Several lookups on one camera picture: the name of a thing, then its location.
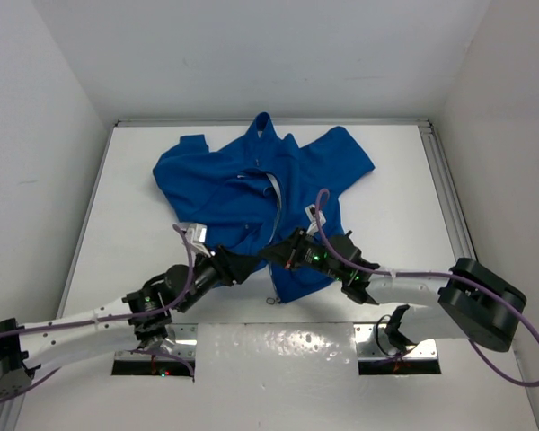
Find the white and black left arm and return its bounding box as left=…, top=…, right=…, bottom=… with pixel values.
left=0, top=247, right=260, bottom=403

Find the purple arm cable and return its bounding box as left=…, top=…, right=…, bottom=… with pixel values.
left=0, top=223, right=208, bottom=408
left=316, top=189, right=539, bottom=387

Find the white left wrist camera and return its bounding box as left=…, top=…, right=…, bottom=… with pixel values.
left=179, top=223, right=210, bottom=257

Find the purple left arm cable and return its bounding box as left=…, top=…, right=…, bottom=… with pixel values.
left=0, top=223, right=208, bottom=408

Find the blue zip-up jacket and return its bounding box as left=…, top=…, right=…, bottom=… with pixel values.
left=152, top=110, right=377, bottom=305

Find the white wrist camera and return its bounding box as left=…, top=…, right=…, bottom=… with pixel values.
left=305, top=204, right=326, bottom=236
left=179, top=223, right=210, bottom=257

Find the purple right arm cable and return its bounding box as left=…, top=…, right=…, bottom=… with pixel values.
left=316, top=189, right=539, bottom=387

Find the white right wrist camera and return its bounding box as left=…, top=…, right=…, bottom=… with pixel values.
left=305, top=204, right=326, bottom=236

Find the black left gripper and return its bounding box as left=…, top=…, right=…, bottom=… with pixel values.
left=177, top=242, right=260, bottom=312

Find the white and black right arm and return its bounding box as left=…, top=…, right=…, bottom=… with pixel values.
left=260, top=228, right=526, bottom=354

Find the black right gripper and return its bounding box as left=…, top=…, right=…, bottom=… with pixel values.
left=258, top=226, right=346, bottom=282

